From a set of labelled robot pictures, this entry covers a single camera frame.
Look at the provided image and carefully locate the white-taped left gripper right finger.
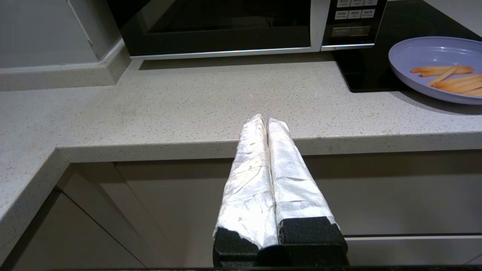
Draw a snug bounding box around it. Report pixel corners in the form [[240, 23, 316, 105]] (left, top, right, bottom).
[[267, 118, 348, 266]]

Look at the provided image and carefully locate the silver microwave oven body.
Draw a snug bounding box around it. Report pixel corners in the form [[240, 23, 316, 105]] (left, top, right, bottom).
[[107, 0, 388, 61]]

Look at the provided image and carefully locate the purple plastic plate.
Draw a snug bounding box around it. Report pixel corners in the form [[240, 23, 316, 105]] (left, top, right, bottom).
[[388, 37, 482, 105]]

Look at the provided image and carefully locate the black induction cooktop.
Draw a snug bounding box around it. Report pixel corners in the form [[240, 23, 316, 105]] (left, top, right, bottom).
[[331, 0, 482, 93]]

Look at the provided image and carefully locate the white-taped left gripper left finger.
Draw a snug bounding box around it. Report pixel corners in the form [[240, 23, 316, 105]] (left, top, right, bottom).
[[213, 114, 279, 266]]

